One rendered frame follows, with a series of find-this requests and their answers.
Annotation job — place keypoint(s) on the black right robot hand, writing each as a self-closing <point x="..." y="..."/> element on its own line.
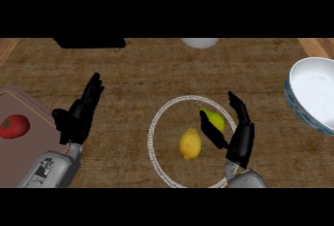
<point x="242" y="138"/>

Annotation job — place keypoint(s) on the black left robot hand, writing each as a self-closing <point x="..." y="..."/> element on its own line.
<point x="79" y="117"/>

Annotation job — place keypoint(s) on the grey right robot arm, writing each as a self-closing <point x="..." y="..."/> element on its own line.
<point x="243" y="178"/>

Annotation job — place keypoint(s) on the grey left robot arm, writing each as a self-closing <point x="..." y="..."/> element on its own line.
<point x="50" y="169"/>

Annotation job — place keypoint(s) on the yellow lemon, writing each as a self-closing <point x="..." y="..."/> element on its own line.
<point x="191" y="143"/>

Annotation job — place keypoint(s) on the round brown placemat white rim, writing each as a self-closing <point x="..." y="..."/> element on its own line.
<point x="174" y="164"/>

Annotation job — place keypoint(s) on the white bowl blue pattern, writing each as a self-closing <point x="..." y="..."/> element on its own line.
<point x="316" y="94"/>

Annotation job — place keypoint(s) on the yellow-green pear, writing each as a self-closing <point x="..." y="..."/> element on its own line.
<point x="217" y="119"/>

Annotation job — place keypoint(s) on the red tomato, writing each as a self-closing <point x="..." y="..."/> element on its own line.
<point x="14" y="126"/>

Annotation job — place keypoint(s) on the brown cutting board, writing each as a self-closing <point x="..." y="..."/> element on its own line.
<point x="21" y="156"/>

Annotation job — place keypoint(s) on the black appliance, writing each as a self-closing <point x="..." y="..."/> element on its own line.
<point x="89" y="42"/>

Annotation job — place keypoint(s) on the white round object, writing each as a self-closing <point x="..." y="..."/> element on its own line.
<point x="199" y="42"/>

